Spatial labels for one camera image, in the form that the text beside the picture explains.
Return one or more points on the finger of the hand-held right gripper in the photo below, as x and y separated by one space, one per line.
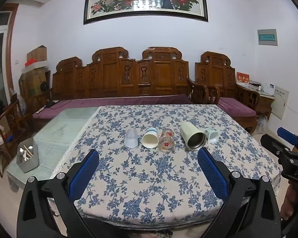
288 134
272 143

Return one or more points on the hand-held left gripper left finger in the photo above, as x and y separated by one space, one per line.
85 176

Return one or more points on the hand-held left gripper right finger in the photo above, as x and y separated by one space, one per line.
211 173

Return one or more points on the small pale green cup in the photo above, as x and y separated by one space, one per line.
211 135

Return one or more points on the pale green steel-lined cup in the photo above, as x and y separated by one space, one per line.
192 135

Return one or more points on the red flower print glass cup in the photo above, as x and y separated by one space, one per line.
166 142

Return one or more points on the frosted plastic cup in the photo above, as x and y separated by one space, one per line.
131 138

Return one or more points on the white blue-striped paper cup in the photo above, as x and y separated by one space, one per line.
150 140

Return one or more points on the person's right hand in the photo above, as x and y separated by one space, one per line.
289 203

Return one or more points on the clear plastic bag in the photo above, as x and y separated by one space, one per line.
262 124

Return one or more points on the white leaning board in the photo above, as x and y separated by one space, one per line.
281 103

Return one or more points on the wooden side cabinet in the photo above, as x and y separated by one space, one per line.
264 104

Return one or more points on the white electronic device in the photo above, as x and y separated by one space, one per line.
268 89

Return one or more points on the green glass top table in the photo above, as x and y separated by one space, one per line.
62 131

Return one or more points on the short purple seat cushion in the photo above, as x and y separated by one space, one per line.
236 106

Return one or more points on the grey plastic container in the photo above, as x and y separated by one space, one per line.
29 163

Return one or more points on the blue floral tablecloth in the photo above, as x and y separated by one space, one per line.
144 178

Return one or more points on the white items in container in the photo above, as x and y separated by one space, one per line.
24 153

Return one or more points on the red gift box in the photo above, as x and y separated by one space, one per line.
242 78

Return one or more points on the long purple seat cushion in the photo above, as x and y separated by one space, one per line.
109 102

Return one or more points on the carved wooden armchair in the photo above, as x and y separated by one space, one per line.
217 74

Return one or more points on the black fan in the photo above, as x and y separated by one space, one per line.
44 87

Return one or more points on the carved wooden sofa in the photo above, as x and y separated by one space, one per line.
129 79

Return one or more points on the large cardboard box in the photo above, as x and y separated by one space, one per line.
34 80

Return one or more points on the red decoration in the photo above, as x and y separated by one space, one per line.
30 62

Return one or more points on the small cardboard box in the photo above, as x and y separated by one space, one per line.
37 54

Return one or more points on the framed floral painting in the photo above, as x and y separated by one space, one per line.
144 0

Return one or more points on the wooden chair frame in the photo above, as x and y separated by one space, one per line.
7 133

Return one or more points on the wall electrical panel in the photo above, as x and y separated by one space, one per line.
267 37

